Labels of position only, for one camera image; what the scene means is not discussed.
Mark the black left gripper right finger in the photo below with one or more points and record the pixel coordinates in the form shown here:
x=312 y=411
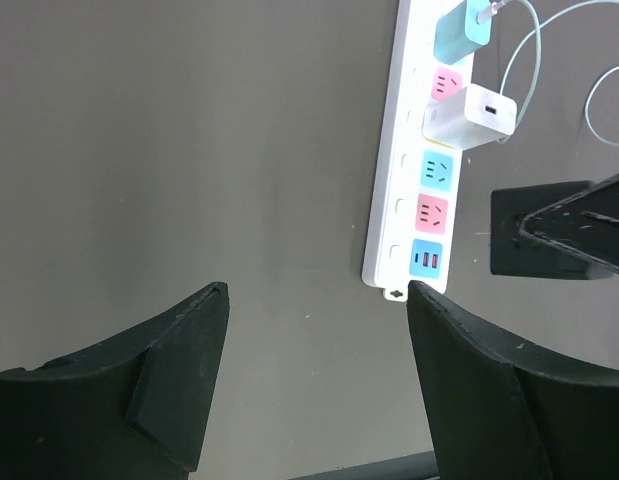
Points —
x=502 y=407

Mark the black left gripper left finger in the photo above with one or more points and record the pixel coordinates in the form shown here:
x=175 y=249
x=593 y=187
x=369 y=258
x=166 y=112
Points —
x=133 y=406

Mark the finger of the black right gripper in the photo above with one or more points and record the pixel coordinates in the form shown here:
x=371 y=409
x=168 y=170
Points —
x=584 y=225

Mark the black cube power adapter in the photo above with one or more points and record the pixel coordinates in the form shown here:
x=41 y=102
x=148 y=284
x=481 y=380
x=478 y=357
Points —
x=514 y=255

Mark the white square charger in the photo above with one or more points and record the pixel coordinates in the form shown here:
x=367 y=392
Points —
x=472 y=117

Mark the white power strip coloured sockets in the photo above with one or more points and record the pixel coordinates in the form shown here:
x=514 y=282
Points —
x=411 y=222

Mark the teal USB charger plug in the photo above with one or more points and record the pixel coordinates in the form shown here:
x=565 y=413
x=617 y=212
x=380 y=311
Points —
x=459 y=33

